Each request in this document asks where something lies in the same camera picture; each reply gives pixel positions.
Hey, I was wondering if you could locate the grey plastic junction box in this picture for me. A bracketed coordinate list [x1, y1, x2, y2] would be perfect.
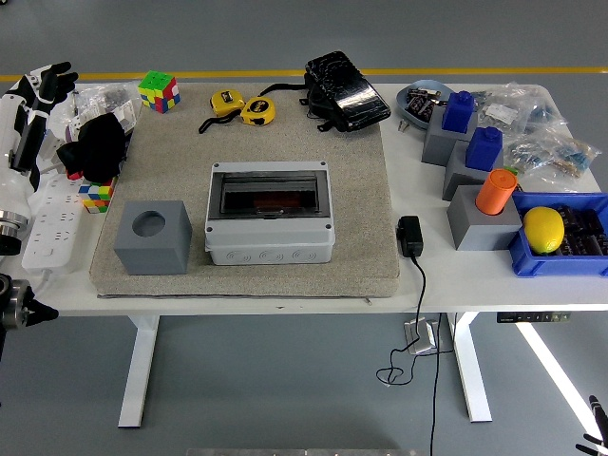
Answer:
[203, 161, 336, 266]

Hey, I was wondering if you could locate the black hanging cable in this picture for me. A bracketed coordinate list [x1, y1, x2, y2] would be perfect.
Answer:
[428, 312, 457, 456]

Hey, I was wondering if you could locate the grey holder block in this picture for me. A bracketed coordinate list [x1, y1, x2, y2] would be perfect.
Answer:
[446, 184, 523, 252]
[421, 109, 479, 167]
[442, 140, 504, 202]

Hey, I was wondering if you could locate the yellow tape measure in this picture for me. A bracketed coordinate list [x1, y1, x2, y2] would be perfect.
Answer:
[239, 96, 276, 127]
[198, 89, 247, 135]

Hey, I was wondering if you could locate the clear bag of small parts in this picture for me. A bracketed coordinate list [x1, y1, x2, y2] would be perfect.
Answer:
[64, 83, 143, 139]

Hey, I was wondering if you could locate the black power adapter with cord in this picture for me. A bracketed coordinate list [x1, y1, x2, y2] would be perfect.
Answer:
[376, 215, 428, 387]

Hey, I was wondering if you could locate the black table control panel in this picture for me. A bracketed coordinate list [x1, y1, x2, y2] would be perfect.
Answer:
[496, 311, 572, 324]

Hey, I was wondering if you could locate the white power strip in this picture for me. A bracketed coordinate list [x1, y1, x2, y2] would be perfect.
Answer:
[21, 174, 89, 276]

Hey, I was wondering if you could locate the clear bag of components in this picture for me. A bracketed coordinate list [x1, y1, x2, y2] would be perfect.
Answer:
[545, 137, 603, 181]
[503, 130, 561, 176]

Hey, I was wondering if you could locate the black pouch with strap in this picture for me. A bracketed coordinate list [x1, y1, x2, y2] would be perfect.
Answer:
[258, 50, 392, 133]

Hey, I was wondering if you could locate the blue-grey dish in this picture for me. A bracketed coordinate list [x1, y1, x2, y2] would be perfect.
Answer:
[395, 79, 457, 130]

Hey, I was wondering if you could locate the grey-brown mat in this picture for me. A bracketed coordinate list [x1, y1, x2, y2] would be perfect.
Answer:
[88, 83, 401, 299]

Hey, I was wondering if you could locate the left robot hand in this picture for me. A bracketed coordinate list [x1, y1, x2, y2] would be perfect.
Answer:
[0, 61, 80, 219]

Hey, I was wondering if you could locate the orange cylinder battery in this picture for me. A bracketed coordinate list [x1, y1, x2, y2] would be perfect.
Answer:
[475, 168, 518, 216]
[251, 192, 305, 213]

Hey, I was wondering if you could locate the blue plastic bin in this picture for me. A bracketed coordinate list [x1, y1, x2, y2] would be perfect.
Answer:
[506, 191, 608, 279]

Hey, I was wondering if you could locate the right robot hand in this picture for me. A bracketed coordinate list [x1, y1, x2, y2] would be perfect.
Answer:
[575, 394, 608, 456]

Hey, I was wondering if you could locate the yellow lemon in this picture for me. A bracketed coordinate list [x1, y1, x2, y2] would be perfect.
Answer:
[522, 206, 566, 256]

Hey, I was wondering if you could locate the smoky transparent box lid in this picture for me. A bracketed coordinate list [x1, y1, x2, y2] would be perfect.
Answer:
[208, 170, 327, 221]

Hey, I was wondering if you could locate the blue block battery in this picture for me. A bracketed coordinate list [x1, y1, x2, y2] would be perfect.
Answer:
[465, 125, 504, 173]
[441, 90, 478, 133]

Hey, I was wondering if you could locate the clear bag with white label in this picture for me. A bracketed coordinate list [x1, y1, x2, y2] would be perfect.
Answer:
[474, 81, 569, 139]

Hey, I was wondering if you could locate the grey block with round hole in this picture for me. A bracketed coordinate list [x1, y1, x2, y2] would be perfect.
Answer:
[112, 199, 194, 276]

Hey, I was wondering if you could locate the dark electronic components heap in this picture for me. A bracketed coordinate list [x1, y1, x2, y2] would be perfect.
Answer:
[406, 87, 444, 120]

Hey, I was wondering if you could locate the black capacitors heap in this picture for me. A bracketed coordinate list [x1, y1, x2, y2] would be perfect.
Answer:
[550, 202, 608, 257]

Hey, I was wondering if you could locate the white table leg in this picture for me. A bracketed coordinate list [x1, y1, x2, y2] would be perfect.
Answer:
[446, 312, 493, 424]
[117, 313, 161, 428]

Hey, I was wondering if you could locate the multicoloured puzzle cube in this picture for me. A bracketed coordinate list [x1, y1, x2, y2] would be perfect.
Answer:
[138, 69, 181, 115]
[78, 176, 117, 215]

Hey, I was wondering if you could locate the black cloth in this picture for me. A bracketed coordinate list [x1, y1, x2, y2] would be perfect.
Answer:
[55, 112, 130, 184]

